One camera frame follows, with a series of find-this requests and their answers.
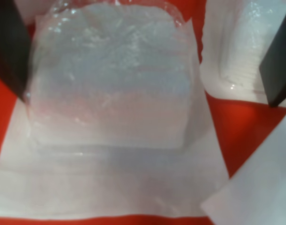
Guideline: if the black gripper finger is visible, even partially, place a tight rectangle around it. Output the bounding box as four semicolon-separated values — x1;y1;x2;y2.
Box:
0;0;31;105
259;7;286;108

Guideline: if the clear-faced gauze bandage packet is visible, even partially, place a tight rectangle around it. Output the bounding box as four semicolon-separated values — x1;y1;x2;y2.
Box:
0;0;230;223
199;0;286;105

